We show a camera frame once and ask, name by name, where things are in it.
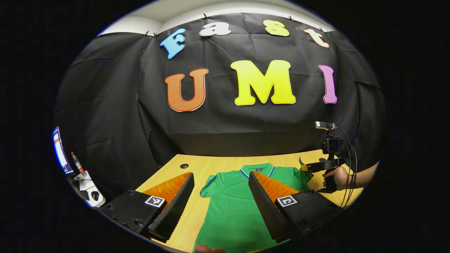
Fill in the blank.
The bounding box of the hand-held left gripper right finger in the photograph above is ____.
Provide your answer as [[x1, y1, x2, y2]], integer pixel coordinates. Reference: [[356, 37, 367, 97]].
[[248, 171, 343, 244]]

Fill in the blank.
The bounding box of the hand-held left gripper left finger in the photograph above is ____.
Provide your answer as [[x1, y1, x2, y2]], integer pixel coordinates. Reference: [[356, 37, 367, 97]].
[[100, 171, 195, 243]]

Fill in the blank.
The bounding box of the green T-shirt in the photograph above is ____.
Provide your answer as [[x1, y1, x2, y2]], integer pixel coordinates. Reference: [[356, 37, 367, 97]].
[[193, 162, 313, 253]]

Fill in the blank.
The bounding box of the black backdrop cloth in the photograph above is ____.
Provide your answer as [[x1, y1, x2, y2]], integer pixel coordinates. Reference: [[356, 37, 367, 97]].
[[54, 12, 386, 201]]

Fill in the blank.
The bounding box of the white device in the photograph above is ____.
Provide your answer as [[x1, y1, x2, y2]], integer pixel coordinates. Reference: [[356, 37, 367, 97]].
[[73, 171, 106, 208]]

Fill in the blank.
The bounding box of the red-capped bottle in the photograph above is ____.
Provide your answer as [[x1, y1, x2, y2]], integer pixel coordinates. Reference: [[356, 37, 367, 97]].
[[71, 152, 85, 175]]

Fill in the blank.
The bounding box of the white blue-edged board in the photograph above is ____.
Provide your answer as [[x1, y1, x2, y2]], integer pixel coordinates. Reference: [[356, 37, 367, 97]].
[[52, 126, 74, 175]]

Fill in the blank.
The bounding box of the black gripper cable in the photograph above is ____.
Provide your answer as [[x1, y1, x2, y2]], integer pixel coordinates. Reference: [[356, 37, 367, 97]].
[[336, 127, 358, 208]]

